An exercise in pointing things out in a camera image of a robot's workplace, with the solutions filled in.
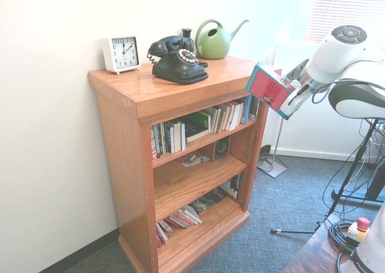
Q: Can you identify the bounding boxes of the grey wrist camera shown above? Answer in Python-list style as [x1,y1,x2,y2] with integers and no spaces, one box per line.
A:
[285,59,310,84]

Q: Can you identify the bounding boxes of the dark blue spine book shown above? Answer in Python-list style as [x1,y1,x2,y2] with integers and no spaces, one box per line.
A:
[162,121,175,155]

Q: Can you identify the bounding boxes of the teal red paperback book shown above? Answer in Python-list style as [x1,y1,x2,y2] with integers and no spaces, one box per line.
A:
[245,61,297,120]

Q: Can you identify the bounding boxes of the white hardcover book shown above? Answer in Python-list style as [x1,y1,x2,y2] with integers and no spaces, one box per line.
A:
[173,120,186,153]

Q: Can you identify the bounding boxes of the white window blinds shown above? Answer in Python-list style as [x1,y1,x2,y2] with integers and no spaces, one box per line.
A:
[305,0,385,50]

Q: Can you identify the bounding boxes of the cream paperback book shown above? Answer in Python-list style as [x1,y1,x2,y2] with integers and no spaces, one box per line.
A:
[230,100,245,128]
[207,106,222,134]
[224,102,237,131]
[218,104,229,132]

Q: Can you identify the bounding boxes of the coiled black cable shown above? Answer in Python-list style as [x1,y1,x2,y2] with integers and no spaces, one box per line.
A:
[327,218,362,256]

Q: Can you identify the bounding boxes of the thick black book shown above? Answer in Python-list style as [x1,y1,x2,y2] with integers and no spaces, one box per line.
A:
[183,121,210,143]

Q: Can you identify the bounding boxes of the red emergency stop button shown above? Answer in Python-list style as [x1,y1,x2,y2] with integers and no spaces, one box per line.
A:
[347,217,371,244]

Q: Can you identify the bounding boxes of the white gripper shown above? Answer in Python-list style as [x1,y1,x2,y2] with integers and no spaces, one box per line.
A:
[279,86,310,119]

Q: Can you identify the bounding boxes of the green cover book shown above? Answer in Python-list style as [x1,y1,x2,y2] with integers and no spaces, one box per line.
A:
[188,111,211,129]

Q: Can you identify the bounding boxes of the wooden bookshelf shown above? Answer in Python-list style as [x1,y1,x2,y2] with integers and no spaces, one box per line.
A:
[87,55,270,273]

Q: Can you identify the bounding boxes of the light blue spine book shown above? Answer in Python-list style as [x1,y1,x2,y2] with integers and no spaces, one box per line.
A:
[240,95,253,125]

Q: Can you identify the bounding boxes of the loose paper cards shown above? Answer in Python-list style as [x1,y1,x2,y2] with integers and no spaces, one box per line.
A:
[181,154,211,168]

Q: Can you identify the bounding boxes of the orange red spine book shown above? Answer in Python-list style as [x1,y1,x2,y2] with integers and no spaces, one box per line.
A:
[176,211,195,226]

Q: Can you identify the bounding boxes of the small wooden speaker box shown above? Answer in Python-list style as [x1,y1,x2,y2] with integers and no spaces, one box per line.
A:
[214,135,232,161]

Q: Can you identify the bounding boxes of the white book with red mark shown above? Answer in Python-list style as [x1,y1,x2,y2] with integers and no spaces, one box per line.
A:
[182,205,203,225]

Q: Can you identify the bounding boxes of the black rotary telephone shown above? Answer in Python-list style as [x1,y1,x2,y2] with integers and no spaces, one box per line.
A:
[146,35,210,86]

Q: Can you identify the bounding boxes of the green watering can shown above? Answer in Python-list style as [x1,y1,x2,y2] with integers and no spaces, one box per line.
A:
[195,19,250,60]

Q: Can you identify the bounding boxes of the metal floor stand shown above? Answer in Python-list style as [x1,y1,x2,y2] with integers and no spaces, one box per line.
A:
[256,116,289,179]

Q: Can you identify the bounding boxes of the grey brown cover book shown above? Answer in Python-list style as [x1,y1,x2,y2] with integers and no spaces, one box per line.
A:
[155,223,168,249]

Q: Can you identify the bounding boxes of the white square alarm clock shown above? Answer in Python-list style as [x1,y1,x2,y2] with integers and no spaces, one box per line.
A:
[103,35,142,75]

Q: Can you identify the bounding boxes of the white black cover book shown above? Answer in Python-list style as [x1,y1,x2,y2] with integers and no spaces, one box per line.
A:
[221,173,241,202]

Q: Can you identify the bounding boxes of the red white spine book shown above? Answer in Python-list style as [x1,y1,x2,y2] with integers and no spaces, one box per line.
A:
[150,124,158,160]

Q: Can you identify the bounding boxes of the small dark vase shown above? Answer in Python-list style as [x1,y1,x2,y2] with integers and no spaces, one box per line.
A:
[180,28,195,56]

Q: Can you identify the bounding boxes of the black cable bundle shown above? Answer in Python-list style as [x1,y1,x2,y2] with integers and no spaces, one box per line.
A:
[257,145,276,168]

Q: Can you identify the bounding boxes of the dark green spine book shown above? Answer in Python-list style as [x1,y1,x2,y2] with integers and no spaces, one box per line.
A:
[155,123,165,157]

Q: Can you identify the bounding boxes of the black tripod stand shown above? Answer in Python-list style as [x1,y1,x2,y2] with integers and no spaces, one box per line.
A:
[269,118,385,235]

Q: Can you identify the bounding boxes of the flat dark cover book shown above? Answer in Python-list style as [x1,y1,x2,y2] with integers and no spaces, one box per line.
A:
[189,188,229,215]

